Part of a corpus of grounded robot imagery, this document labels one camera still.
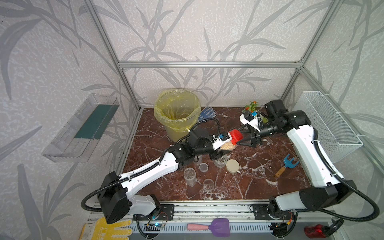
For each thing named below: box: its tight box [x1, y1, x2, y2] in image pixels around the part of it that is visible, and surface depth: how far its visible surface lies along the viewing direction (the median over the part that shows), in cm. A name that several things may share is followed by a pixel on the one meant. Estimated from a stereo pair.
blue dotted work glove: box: [198, 106, 217, 122], surface depth 120 cm
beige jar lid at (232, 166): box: [226, 159, 240, 173], surface depth 91 cm
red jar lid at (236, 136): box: [229, 129, 243, 145], surface depth 62 cm
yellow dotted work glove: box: [91, 217, 133, 240], surface depth 70 cm
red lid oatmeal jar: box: [220, 141, 238, 151], surface depth 67 cm
